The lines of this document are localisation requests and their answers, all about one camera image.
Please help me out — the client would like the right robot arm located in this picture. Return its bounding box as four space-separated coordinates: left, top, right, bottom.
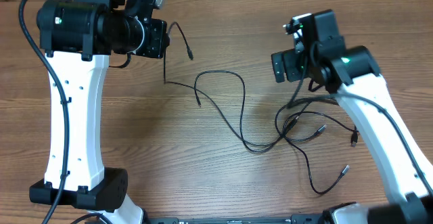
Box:
271 9 432 223

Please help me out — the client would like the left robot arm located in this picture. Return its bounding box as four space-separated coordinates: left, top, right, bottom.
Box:
29 0 169 223

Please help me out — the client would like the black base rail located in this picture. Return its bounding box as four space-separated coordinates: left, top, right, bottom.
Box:
145 202 373 224

